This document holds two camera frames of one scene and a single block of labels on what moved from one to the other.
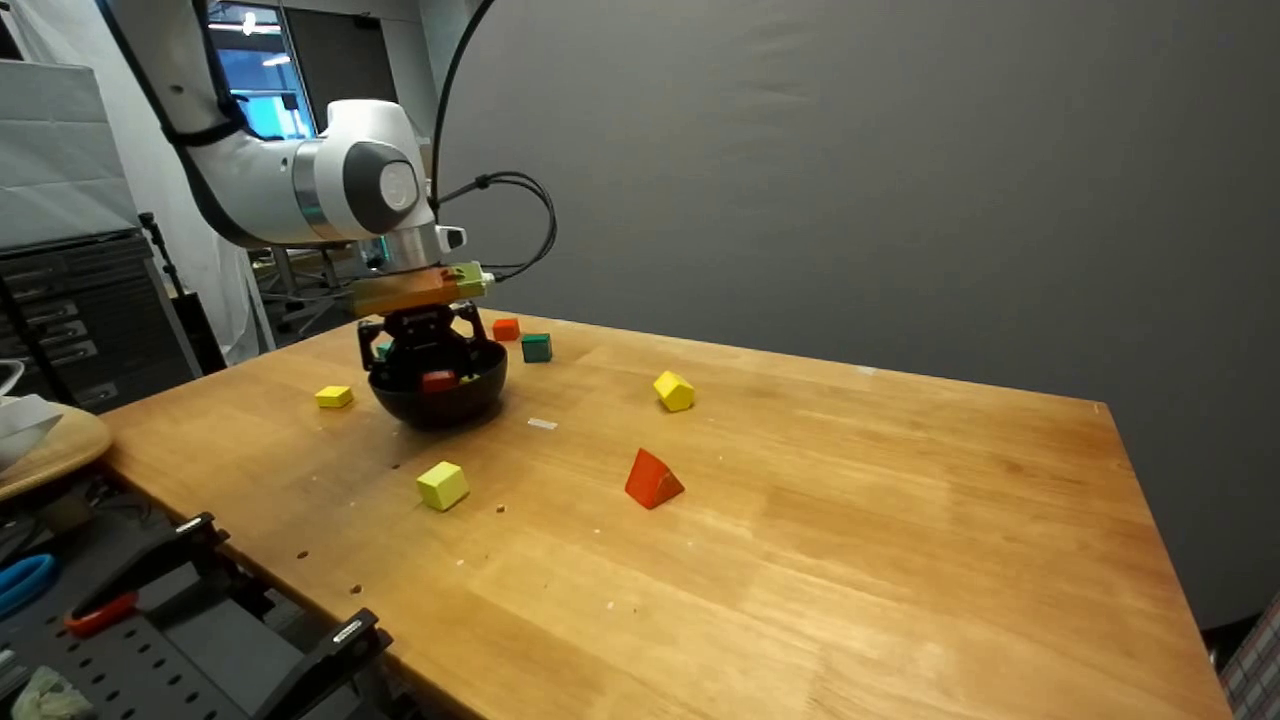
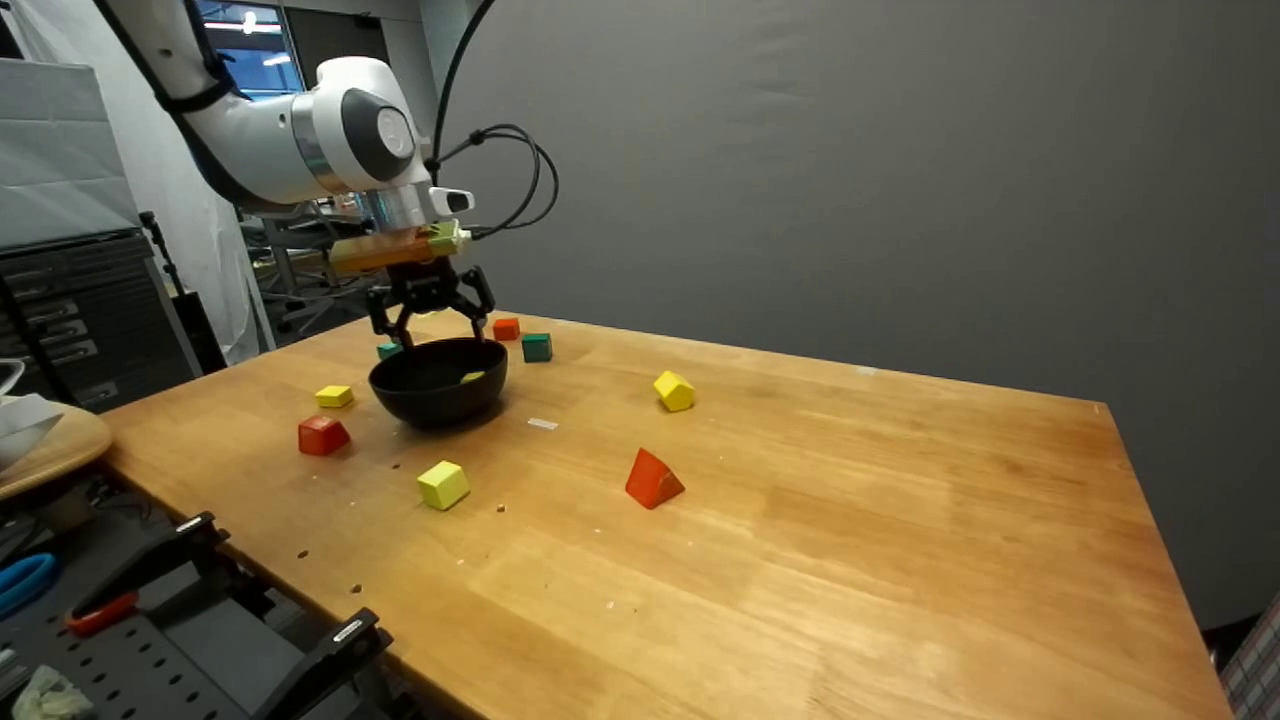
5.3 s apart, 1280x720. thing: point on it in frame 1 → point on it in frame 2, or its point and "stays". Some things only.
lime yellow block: x=440 y=487 stays
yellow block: x=333 y=399 stays
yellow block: x=672 y=395 stays
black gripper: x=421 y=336 → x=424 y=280
